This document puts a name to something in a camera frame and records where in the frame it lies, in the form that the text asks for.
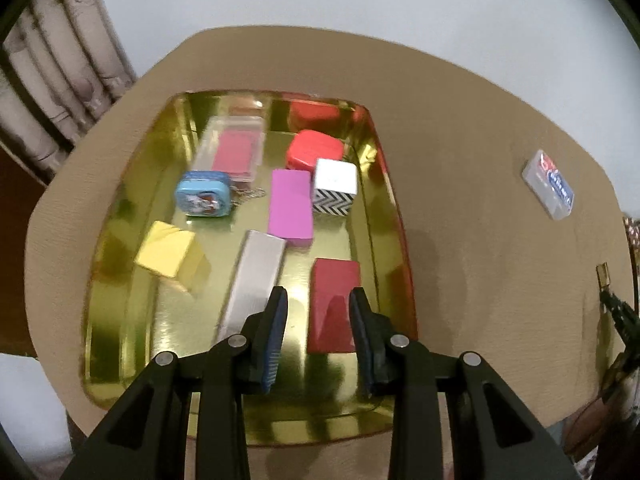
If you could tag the lip gloss with gold cap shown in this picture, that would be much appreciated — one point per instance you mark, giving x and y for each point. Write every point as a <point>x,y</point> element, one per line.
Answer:
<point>603,276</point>

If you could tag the clear plastic box blue label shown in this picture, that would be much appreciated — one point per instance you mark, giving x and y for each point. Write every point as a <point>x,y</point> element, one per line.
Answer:
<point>550,185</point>

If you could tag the clear case with red insert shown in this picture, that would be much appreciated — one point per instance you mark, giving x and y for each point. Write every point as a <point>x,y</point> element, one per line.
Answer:
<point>235,152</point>

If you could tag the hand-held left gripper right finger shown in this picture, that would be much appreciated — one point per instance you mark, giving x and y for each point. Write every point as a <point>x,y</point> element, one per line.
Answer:
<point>362,330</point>

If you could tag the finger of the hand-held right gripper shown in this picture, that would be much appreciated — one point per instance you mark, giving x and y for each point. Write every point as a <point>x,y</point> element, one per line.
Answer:
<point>620,312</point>

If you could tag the small blue tin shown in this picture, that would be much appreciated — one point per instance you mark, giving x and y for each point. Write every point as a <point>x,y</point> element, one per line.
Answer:
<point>202,195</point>

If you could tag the brown starred pouch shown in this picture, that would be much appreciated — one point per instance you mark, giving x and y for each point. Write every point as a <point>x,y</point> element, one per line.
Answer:
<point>632,232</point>

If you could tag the pink rectangular box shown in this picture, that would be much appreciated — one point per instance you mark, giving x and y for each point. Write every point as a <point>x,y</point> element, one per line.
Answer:
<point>290,207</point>

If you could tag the red tin box gold inside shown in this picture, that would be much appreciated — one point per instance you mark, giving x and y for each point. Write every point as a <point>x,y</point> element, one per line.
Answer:
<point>200,325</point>

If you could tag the red rectangular box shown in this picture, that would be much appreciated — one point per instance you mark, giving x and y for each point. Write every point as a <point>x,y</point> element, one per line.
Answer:
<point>332,280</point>

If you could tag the yellow box with striped side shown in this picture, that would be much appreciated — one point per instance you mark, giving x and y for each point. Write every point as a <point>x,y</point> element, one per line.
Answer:
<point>167,250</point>

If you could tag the beige patterned curtain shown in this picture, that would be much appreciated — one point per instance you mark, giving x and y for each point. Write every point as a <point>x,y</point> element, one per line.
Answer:
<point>50,85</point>

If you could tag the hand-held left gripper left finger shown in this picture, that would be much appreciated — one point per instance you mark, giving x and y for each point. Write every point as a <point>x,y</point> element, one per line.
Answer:
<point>277,340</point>

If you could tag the white cube with chevron band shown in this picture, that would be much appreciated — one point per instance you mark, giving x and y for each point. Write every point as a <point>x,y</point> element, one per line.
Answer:
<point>335,177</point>

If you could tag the silver rectangular box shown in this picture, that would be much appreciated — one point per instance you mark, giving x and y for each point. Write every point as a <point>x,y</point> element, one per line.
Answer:
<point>255,275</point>

